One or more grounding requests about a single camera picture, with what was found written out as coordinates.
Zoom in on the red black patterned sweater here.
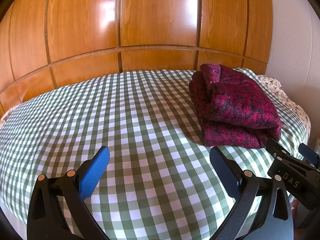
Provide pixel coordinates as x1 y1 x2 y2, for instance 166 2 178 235
189 63 281 148

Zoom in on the person's right hand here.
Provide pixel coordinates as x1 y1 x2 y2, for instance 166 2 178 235
291 199 299 216

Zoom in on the floral pillow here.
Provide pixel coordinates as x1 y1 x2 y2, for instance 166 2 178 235
258 75 311 137

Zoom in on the orange wooden wardrobe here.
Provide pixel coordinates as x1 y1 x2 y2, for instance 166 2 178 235
1 0 273 113

